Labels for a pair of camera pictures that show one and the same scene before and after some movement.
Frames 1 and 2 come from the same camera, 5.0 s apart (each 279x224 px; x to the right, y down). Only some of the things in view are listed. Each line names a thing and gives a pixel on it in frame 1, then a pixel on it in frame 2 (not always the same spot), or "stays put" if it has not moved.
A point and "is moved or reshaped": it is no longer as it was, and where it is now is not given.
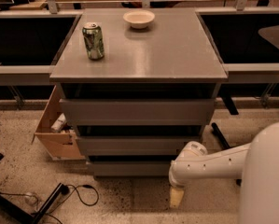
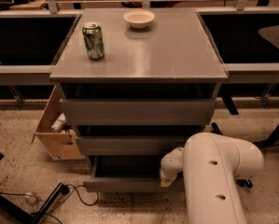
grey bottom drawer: (130, 168) is moved or reshaped
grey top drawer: (138, 111) stays put
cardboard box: (60, 146) stays put
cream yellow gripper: (176, 180) to (168, 173)
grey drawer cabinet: (137, 84) stays put
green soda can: (92, 35) stays put
